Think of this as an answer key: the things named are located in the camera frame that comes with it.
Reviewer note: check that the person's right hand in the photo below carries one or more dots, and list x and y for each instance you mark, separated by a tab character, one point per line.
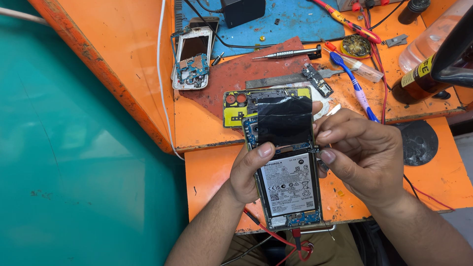
369	159

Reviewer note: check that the person's left hand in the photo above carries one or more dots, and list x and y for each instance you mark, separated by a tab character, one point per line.
245	181

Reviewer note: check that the smartphone with battery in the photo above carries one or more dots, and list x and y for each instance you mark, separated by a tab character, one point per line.
290	184

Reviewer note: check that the black film sheet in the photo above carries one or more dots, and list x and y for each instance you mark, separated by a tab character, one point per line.
284	120

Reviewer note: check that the black round disc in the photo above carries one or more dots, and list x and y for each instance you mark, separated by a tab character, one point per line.
417	142

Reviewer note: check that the blue and pink brush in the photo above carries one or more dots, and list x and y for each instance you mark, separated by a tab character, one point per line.
356	87

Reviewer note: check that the brown bottle with yellow label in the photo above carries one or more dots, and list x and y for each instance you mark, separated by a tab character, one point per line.
410	83

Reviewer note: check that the clear plastic tube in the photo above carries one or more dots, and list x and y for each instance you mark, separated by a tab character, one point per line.
366	71

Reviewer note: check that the small black circuit board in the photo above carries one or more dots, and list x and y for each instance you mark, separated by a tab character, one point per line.
317	79

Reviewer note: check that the person's khaki trousers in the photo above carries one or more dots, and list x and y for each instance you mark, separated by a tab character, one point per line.
332	249

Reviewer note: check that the flat steel pry tool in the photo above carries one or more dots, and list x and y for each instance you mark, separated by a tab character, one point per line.
273	80

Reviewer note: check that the red-brown work mat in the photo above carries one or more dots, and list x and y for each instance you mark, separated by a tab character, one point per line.
236	74

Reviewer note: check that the round brass tip cleaner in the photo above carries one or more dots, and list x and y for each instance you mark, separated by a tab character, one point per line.
356	46

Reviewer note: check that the grey razor blade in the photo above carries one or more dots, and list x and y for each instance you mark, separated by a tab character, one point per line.
397	40

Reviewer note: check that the small black screwdriver bit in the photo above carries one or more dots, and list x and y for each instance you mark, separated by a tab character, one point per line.
218	58

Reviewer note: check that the clear plastic bottle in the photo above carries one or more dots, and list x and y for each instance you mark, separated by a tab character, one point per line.
428	40

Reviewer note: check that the silver precision screwdriver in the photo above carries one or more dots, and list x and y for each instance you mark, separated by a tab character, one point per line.
288	54

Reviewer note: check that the white phone with exposed board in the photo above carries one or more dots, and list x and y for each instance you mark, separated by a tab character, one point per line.
192	59

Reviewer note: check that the red and yellow test probe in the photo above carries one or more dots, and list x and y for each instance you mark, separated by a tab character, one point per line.
351	25

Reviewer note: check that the black cylindrical bottle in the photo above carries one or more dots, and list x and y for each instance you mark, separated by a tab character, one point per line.
413	11

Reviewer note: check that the bench power supply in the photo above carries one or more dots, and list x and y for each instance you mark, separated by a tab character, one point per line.
347	3

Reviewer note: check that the blue work mat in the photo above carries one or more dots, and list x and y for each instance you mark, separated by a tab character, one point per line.
295	18

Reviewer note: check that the beige smartphone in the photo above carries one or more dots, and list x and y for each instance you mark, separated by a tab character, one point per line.
205	23

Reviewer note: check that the black power adapter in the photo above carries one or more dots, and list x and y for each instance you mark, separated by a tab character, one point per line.
242	11

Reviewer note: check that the white pipe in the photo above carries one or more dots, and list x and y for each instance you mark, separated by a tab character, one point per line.
22	15

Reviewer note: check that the yellow phone frame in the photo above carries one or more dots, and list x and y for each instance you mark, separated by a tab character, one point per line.
236	111

